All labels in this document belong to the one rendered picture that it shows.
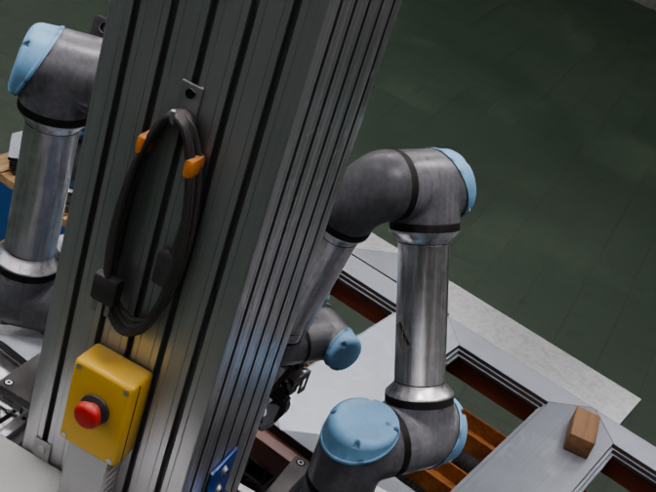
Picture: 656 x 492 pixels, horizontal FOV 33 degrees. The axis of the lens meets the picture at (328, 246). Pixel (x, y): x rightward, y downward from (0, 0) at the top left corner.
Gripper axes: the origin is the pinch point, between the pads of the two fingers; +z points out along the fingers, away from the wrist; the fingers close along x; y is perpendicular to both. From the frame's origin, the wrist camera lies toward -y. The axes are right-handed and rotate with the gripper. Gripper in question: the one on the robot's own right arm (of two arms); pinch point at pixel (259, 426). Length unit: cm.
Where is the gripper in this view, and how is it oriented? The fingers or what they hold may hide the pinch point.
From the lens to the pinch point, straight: 227.3
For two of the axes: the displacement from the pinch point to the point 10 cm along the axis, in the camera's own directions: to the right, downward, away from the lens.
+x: -7.8, -4.9, 3.8
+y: 5.6, -2.8, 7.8
